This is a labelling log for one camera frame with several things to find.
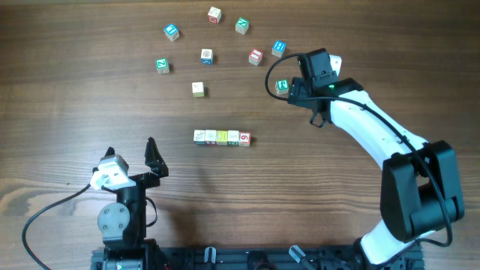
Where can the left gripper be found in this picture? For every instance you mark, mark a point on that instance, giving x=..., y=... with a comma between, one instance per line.
x=154, y=164

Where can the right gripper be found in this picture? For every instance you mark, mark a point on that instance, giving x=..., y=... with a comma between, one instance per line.
x=298, y=91

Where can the plain block blue P side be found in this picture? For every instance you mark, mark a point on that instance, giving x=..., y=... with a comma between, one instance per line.
x=199, y=137

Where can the plain block red-blue side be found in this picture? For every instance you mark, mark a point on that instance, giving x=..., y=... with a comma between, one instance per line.
x=211, y=137

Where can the red A block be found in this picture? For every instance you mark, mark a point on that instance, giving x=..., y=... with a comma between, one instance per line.
x=232, y=137

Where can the yellow top block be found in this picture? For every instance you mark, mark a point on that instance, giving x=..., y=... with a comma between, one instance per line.
x=222, y=137

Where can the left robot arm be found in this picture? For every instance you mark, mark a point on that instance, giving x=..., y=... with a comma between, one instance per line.
x=123, y=223

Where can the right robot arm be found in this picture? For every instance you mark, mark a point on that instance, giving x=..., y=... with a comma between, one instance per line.
x=420, y=186

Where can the green J block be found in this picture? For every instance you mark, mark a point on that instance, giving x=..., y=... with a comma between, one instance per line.
x=282, y=86

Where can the blue H block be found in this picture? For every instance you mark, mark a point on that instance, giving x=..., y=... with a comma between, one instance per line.
x=278, y=48

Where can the red I block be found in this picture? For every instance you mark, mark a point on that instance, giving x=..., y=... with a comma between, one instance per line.
x=255, y=57

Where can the green Z block upper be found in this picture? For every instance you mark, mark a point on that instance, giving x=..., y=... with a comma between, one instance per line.
x=242, y=25

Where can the green z block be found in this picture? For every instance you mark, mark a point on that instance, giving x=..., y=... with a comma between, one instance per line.
x=162, y=66
x=242, y=25

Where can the plain block yellow side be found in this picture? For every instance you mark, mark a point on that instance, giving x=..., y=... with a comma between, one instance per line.
x=198, y=89

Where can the green Z block left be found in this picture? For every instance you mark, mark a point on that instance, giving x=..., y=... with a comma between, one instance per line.
x=162, y=66

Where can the red-sided plain top block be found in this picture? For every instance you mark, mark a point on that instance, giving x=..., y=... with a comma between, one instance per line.
x=214, y=15

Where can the blue 1 block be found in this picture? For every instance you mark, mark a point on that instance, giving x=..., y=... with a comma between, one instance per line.
x=171, y=31

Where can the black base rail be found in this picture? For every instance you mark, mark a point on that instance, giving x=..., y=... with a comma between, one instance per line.
x=323, y=258

